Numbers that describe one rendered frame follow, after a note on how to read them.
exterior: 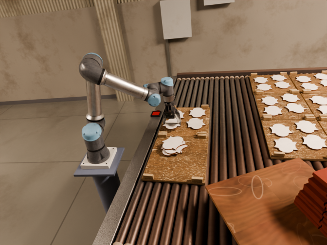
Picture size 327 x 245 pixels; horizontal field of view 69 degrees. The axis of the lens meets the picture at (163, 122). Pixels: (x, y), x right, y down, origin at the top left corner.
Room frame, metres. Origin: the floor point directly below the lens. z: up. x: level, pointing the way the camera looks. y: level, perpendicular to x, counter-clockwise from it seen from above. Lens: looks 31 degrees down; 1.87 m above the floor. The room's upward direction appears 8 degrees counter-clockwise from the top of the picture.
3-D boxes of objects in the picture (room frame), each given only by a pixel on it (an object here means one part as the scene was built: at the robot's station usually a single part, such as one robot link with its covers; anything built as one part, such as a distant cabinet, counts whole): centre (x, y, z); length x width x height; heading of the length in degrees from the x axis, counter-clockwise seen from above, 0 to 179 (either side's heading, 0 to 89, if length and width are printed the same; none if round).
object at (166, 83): (1.41, -0.05, 1.27); 0.09 x 0.08 x 0.11; 93
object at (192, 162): (1.11, -0.06, 0.93); 0.41 x 0.35 x 0.02; 164
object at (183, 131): (1.51, -0.17, 0.93); 0.41 x 0.35 x 0.02; 165
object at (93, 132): (1.26, 0.45, 1.07); 0.13 x 0.12 x 0.14; 3
